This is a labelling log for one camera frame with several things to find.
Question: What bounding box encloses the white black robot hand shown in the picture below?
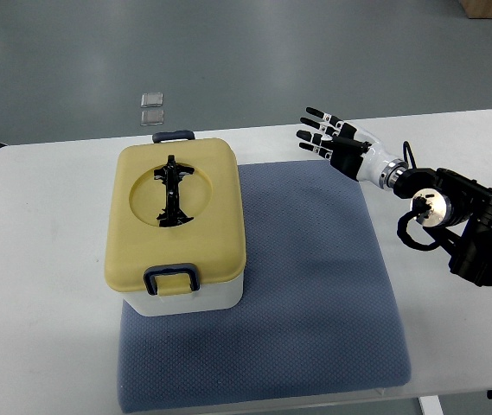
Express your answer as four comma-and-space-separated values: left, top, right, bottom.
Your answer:
297, 106, 408, 190

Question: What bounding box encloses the yellow storage box lid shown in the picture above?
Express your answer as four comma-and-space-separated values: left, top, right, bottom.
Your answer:
105, 138, 246, 295

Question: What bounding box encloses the black lid handle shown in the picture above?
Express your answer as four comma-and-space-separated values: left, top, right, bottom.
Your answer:
154, 155, 195, 227

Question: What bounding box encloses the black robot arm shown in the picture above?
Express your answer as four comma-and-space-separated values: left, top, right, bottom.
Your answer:
393, 169, 492, 287

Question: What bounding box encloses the white storage box base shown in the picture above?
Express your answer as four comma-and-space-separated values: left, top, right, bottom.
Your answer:
122, 273, 244, 316

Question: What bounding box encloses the blue grey fabric mat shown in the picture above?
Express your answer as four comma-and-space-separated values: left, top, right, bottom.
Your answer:
118, 161, 411, 412

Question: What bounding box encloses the dark blue rear latch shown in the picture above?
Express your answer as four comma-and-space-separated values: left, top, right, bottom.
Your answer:
152, 130, 195, 144

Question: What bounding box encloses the dark blue latch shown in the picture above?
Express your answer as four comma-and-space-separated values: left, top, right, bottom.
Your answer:
152, 130, 195, 144
144, 263, 200, 296

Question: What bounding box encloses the dark blue front latch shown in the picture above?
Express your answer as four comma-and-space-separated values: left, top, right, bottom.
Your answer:
144, 263, 200, 296

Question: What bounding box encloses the white table leg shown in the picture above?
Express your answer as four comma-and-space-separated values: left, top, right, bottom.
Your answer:
419, 395, 444, 415

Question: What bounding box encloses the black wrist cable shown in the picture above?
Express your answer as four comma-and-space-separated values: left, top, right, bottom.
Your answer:
400, 141, 419, 170

